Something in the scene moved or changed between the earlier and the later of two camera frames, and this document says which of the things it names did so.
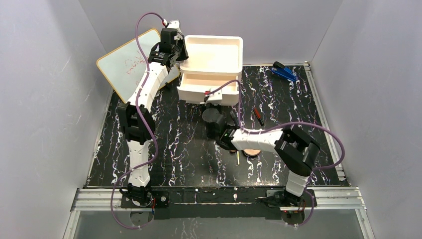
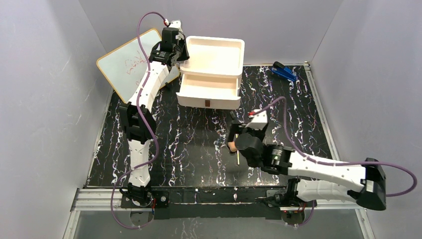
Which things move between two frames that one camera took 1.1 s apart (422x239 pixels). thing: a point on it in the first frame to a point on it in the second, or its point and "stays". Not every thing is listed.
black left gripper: x=179 y=52 stays
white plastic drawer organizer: x=213 y=55 stays
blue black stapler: x=283 y=70 stays
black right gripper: x=214 y=107 to x=235 y=132
